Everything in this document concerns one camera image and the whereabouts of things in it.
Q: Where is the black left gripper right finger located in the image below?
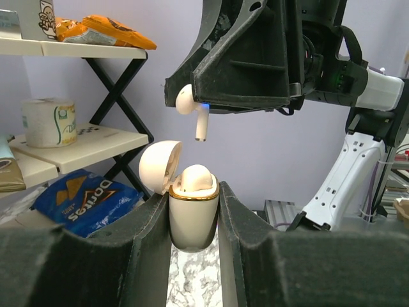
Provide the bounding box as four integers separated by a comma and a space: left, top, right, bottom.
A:
218, 182, 408, 306

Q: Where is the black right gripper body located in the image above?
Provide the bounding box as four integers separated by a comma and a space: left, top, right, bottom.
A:
284, 1, 368, 109

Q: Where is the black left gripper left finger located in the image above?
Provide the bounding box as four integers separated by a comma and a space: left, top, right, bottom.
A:
1, 194, 171, 306

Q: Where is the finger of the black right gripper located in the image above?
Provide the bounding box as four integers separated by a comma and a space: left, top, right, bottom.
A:
164, 0, 269, 108
191, 1, 304, 112

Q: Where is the beige small earbud case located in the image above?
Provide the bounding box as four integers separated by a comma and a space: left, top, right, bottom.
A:
139, 140, 220, 253

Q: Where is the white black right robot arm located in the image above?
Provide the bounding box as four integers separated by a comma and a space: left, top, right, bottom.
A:
164, 1, 408, 231

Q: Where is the blue Doritos bag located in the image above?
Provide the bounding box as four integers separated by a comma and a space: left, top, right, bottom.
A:
33, 169, 144, 237

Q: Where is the blue gold chips bag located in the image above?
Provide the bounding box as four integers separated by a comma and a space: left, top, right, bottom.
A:
1, 135, 26, 193

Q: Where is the orange honey dijon chips bag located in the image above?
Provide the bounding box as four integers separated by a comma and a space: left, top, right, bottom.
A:
56, 15, 157, 50

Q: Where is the white yellow cup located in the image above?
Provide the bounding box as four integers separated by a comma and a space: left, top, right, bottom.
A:
21, 98, 77, 148

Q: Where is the black beige shelf rack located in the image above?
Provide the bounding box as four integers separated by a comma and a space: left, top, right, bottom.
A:
1, 38, 154, 199

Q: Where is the white popcorn tub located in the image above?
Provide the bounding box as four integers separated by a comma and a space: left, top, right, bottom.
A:
16, 0, 57, 42

